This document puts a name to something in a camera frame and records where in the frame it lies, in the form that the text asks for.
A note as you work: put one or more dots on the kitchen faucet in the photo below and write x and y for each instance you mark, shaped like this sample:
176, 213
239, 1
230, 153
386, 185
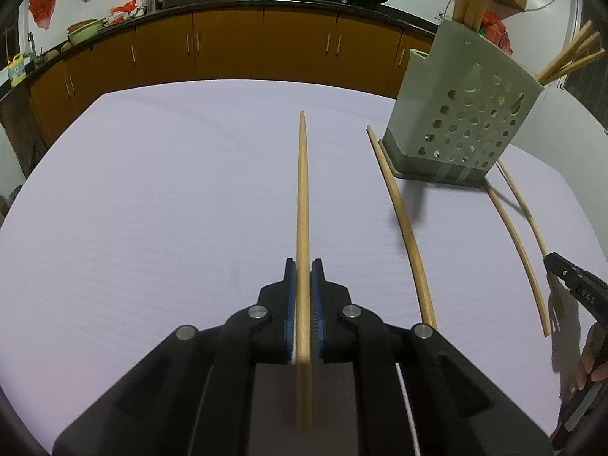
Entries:
32, 45

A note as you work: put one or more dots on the chopsticks in holder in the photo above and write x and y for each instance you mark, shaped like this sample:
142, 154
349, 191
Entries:
596, 99

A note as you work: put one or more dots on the black kitchen countertop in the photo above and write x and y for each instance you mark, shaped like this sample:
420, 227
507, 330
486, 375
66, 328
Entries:
266, 1

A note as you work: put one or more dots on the yellow detergent bottle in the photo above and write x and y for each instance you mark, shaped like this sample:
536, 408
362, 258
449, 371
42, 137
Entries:
16, 71

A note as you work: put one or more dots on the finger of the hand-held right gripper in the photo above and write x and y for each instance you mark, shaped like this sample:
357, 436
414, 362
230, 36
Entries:
560, 273

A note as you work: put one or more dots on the red and white plastic bag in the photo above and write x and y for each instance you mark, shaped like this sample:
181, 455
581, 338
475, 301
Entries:
123, 9

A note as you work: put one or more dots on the row of condiment bottles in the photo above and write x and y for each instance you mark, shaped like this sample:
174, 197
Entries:
501, 40

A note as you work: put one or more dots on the green perforated utensil holder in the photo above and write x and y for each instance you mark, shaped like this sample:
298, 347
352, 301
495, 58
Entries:
456, 104

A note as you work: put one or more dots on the hanging red plastic bag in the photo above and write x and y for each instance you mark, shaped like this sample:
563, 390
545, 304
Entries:
43, 2

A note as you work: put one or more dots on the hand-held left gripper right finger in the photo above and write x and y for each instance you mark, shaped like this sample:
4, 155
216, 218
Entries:
319, 304

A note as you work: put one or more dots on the person's right hand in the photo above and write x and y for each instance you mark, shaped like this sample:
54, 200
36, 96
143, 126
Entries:
593, 356

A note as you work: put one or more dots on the wooden base cabinets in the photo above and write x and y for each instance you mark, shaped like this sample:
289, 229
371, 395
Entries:
228, 47

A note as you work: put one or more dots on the green plastic basin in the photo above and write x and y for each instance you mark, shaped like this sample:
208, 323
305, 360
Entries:
85, 33

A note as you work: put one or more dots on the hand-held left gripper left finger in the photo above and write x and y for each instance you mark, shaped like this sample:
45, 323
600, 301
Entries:
289, 313

